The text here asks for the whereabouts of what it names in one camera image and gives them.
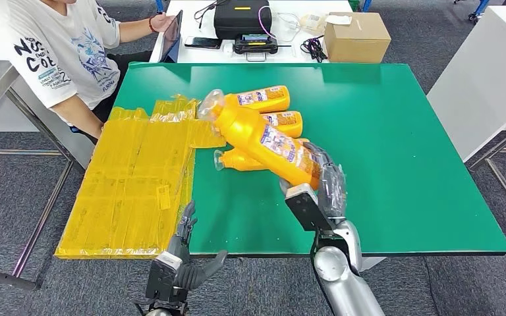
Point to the person's left hand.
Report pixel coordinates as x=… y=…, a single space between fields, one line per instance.
x=162 y=22

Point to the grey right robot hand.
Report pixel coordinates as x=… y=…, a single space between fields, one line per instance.
x=333 y=192

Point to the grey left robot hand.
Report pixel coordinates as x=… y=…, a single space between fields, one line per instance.
x=192 y=274

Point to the orange detergent bottle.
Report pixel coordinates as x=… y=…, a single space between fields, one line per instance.
x=253 y=135
x=235 y=161
x=275 y=101
x=290 y=126

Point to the person's right forearm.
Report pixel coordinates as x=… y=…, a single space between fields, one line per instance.
x=78 y=117

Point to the person's left forearm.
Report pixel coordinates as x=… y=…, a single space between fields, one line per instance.
x=135 y=29

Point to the tablet with white cover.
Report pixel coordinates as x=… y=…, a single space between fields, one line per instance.
x=173 y=32

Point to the black smartphone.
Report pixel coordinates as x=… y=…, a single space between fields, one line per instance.
x=203 y=42

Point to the small white adapter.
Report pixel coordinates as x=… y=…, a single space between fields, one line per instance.
x=228 y=47

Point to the black carry case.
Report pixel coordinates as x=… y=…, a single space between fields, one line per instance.
x=241 y=22

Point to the white table foot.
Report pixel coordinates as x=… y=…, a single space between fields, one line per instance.
x=368 y=263

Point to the black handheld controller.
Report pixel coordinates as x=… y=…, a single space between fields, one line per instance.
x=256 y=45

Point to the person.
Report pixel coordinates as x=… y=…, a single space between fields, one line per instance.
x=61 y=52

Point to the brown cardboard box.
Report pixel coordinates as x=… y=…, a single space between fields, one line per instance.
x=358 y=43

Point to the clear plastic bag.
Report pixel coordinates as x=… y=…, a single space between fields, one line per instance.
x=314 y=22

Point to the white paper slip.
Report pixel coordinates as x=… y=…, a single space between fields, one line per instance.
x=339 y=19

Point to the green crate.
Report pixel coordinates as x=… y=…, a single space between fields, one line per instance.
x=354 y=4

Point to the blue post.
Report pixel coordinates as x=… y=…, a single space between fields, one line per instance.
x=159 y=4
x=366 y=4

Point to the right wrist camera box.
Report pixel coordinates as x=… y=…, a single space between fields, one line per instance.
x=305 y=211

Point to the blue wheeled frame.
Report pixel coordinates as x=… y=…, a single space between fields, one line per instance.
x=480 y=6

